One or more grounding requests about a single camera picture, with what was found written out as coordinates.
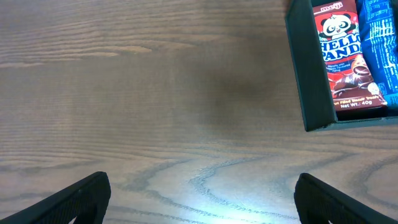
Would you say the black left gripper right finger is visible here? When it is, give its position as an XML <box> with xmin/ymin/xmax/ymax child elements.
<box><xmin>294</xmin><ymin>173</ymin><xmax>397</xmax><ymax>224</ymax></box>

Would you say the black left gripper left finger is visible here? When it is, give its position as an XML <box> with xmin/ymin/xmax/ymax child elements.
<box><xmin>1</xmin><ymin>171</ymin><xmax>111</xmax><ymax>224</ymax></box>

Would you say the dark green box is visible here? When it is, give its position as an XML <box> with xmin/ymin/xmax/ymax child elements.
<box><xmin>285</xmin><ymin>0</ymin><xmax>397</xmax><ymax>132</ymax></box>

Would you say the red Hello Panda box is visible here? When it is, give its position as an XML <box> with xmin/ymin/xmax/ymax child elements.
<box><xmin>313</xmin><ymin>0</ymin><xmax>387</xmax><ymax>113</ymax></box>

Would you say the blue Oreo cookie pack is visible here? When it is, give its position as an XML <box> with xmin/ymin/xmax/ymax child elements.
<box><xmin>356</xmin><ymin>0</ymin><xmax>397</xmax><ymax>108</ymax></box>

